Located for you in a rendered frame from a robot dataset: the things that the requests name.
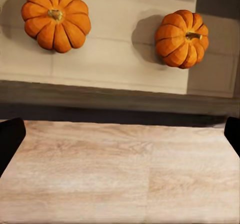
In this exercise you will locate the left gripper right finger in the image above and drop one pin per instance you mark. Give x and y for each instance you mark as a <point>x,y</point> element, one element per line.
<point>232,133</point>

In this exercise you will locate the pumpkin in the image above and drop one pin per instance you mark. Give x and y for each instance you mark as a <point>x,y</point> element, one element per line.
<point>59,25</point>
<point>182,39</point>

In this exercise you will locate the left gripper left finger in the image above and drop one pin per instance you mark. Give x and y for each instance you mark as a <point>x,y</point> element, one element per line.
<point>12,133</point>

